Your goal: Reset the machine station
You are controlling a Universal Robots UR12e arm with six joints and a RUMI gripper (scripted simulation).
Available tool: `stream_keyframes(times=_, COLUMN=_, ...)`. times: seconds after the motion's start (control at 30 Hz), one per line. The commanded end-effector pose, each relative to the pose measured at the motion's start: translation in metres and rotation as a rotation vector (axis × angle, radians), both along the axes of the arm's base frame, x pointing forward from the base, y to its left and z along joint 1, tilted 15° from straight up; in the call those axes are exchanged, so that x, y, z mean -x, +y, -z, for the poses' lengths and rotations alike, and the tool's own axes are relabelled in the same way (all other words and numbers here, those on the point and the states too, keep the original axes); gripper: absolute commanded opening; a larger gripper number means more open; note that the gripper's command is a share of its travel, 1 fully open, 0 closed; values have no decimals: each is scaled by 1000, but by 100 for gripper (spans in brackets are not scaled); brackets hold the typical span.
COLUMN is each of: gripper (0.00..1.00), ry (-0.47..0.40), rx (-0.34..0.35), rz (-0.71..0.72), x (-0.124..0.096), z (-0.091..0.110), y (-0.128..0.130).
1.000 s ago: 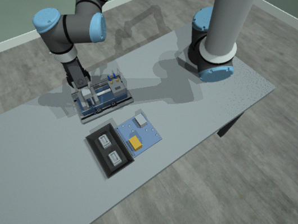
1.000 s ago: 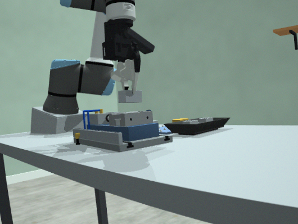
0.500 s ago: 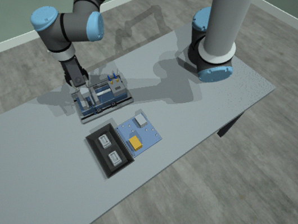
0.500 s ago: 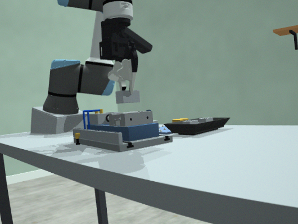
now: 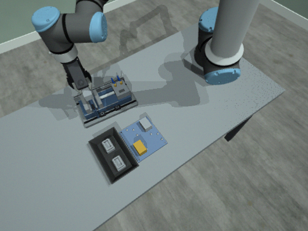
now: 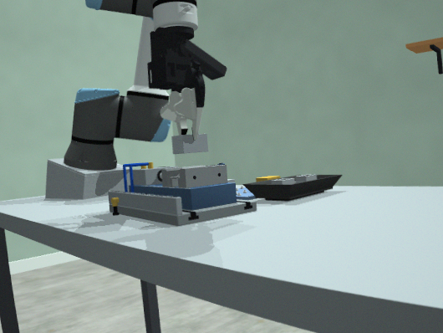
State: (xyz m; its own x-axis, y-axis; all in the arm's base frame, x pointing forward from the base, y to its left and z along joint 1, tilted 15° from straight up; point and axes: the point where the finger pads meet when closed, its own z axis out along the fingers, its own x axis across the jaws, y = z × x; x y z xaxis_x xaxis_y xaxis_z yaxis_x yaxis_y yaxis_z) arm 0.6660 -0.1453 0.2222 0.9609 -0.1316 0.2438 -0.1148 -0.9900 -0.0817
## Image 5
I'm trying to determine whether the yellow block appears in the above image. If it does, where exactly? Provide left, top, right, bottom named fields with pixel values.
left=133, top=140, right=147, bottom=156

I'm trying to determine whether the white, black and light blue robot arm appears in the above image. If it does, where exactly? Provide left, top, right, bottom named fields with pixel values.
left=31, top=0, right=260, bottom=90

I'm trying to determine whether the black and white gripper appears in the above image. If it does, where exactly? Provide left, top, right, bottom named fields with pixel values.
left=62, top=56, right=92, bottom=94

